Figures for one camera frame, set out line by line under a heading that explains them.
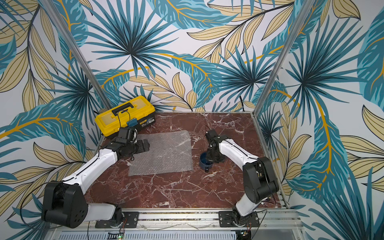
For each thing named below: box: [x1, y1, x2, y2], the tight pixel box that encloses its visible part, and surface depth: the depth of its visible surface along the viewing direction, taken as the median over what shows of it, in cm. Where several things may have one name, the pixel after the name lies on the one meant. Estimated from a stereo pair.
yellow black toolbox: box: [95, 95, 156, 138], surface depth 98 cm
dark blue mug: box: [199, 151, 214, 173], surface depth 87 cm
